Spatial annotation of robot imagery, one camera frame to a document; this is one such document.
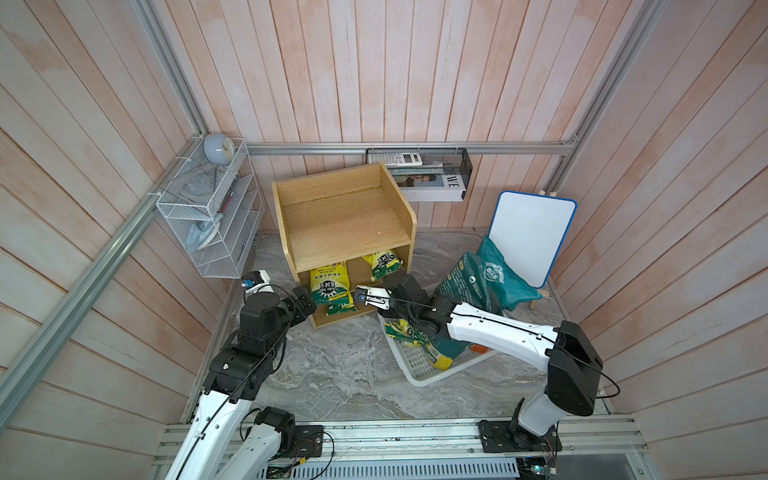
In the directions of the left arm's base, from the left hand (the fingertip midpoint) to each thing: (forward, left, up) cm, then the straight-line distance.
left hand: (297, 297), depth 71 cm
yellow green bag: (-2, -27, -15) cm, 31 cm away
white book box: (+41, -37, +3) cm, 55 cm away
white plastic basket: (-11, -30, -18) cm, 37 cm away
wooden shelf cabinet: (+16, -12, +6) cm, 21 cm away
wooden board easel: (+13, -72, -24) cm, 77 cm away
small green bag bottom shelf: (+7, -9, -14) cm, 18 cm away
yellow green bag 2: (+15, -22, -5) cm, 26 cm away
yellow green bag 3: (+7, -7, -6) cm, 11 cm away
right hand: (+10, -22, -7) cm, 25 cm away
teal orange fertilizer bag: (+4, -53, 0) cm, 53 cm away
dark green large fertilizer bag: (+3, -42, +2) cm, 42 cm away
